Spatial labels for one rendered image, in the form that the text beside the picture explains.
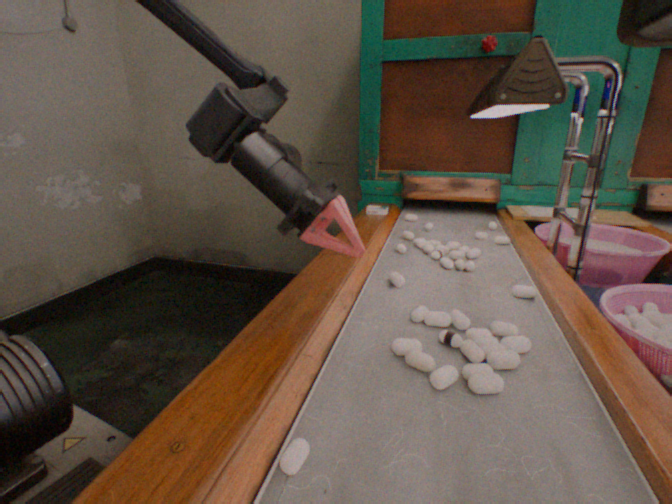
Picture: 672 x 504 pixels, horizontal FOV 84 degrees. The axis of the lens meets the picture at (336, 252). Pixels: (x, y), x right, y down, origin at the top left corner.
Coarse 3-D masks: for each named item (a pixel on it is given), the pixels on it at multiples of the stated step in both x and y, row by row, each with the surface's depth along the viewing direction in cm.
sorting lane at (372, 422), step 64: (384, 256) 84; (448, 256) 84; (512, 256) 84; (384, 320) 56; (512, 320) 56; (320, 384) 42; (384, 384) 42; (512, 384) 42; (576, 384) 42; (320, 448) 34; (384, 448) 34; (448, 448) 34; (512, 448) 34; (576, 448) 34
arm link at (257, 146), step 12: (240, 144) 46; (252, 144) 46; (264, 144) 47; (240, 156) 46; (252, 156) 46; (264, 156) 46; (276, 156) 47; (240, 168) 47; (252, 168) 46; (264, 168) 46; (252, 180) 47
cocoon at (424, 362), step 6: (408, 354) 45; (414, 354) 45; (420, 354) 44; (426, 354) 44; (408, 360) 45; (414, 360) 44; (420, 360) 44; (426, 360) 44; (432, 360) 44; (414, 366) 44; (420, 366) 44; (426, 366) 43; (432, 366) 44
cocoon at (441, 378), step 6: (444, 366) 42; (450, 366) 42; (432, 372) 42; (438, 372) 41; (444, 372) 41; (450, 372) 41; (456, 372) 42; (432, 378) 41; (438, 378) 41; (444, 378) 41; (450, 378) 41; (456, 378) 42; (432, 384) 41; (438, 384) 41; (444, 384) 41; (450, 384) 41
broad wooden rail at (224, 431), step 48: (384, 240) 94; (288, 288) 61; (336, 288) 61; (240, 336) 47; (288, 336) 47; (336, 336) 52; (192, 384) 38; (240, 384) 38; (288, 384) 40; (144, 432) 32; (192, 432) 32; (240, 432) 32; (288, 432) 36; (96, 480) 28; (144, 480) 28; (192, 480) 28; (240, 480) 29
